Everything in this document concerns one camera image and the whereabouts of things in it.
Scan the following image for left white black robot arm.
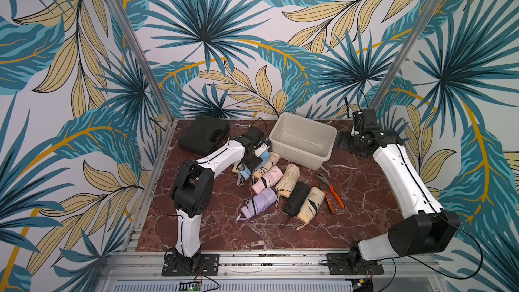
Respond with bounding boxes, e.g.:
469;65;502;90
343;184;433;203
172;126;265;266

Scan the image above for aluminium front rail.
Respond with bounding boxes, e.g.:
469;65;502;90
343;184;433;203
95;250;449;291

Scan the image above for black plastic tool case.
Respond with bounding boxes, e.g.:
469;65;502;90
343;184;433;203
178;114;230;157

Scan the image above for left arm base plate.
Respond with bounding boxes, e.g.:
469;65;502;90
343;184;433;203
162;252;220;277

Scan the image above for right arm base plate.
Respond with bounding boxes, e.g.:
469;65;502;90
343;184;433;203
320;253;385;277

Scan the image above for left aluminium corner post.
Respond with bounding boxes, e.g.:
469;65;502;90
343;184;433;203
88;0;176;123

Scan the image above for pink umbrella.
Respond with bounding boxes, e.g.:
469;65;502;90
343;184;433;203
251;166;283;194

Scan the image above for green circuit board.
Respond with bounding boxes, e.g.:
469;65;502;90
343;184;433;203
178;281;202;292

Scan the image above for beige plastic storage box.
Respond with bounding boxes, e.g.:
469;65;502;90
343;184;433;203
269;113;337;170

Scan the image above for black folded umbrella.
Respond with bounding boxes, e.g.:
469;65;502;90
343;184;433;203
279;182;311;228

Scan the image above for aluminium corner post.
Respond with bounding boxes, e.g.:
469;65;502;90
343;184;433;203
88;0;176;123
368;0;442;110

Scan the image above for orange handled pliers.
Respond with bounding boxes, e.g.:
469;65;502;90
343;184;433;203
316;173;345;215

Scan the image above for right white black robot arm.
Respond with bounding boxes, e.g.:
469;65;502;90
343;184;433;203
337;109;460;262

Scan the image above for right aluminium corner post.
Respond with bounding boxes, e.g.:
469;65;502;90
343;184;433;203
368;0;442;110

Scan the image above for purple umbrella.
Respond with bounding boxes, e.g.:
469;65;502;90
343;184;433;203
236;188;277;221

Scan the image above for beige black strap umbrella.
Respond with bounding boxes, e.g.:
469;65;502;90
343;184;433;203
296;187;325;231

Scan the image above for blue umbrella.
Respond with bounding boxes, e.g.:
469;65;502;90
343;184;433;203
236;151;270;186

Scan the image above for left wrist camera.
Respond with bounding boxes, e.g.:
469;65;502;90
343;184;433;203
254;140;270;156

